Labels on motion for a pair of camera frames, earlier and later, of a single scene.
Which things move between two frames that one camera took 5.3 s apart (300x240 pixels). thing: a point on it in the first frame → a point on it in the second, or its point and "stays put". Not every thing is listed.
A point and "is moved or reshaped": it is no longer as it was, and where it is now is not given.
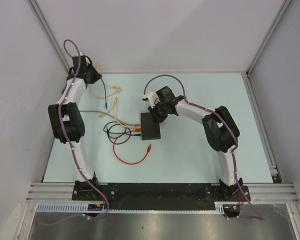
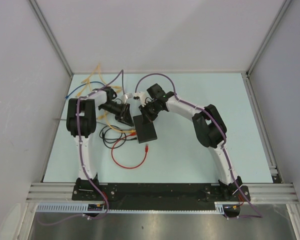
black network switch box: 150,129 is moved or reshaped
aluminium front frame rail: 261,193 stays put
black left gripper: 97,76 → 124,115
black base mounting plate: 160,197 stays put
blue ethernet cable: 63,90 is moved or reshaped
